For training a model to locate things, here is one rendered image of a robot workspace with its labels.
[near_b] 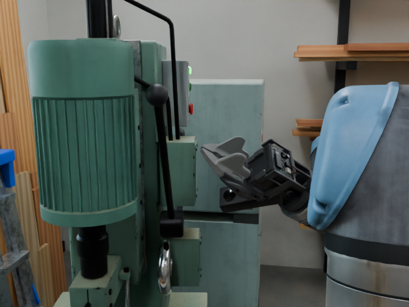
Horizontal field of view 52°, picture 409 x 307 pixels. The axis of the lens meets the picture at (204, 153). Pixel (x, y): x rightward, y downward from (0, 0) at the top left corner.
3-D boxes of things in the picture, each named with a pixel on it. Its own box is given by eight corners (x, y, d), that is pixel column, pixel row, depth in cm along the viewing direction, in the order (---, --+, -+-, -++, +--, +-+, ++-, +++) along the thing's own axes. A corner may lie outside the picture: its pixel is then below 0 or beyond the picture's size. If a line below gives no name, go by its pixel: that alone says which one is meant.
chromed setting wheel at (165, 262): (156, 307, 91) (155, 253, 88) (162, 278, 103) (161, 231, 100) (170, 307, 91) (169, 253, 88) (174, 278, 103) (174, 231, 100)
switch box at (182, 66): (162, 127, 103) (161, 59, 100) (167, 122, 113) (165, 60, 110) (188, 127, 103) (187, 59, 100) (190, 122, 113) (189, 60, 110)
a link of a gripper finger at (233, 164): (220, 133, 65) (262, 157, 70) (196, 151, 69) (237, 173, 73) (220, 148, 63) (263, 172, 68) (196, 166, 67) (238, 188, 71)
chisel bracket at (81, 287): (70, 329, 79) (68, 287, 77) (91, 290, 92) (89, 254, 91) (110, 329, 79) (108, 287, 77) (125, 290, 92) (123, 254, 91)
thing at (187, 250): (160, 287, 99) (159, 238, 96) (164, 272, 105) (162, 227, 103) (201, 287, 99) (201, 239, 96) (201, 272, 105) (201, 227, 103)
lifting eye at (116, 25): (110, 42, 98) (109, 13, 97) (115, 43, 104) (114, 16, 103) (117, 42, 98) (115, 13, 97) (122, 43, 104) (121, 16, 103)
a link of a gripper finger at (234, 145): (220, 118, 67) (260, 143, 72) (196, 137, 71) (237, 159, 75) (220, 133, 65) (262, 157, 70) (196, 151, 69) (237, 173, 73)
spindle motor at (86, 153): (24, 230, 71) (6, 38, 64) (60, 198, 88) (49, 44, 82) (129, 230, 71) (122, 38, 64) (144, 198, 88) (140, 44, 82)
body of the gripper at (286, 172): (267, 134, 71) (313, 163, 77) (233, 159, 76) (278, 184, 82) (271, 170, 66) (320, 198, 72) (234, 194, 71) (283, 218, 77)
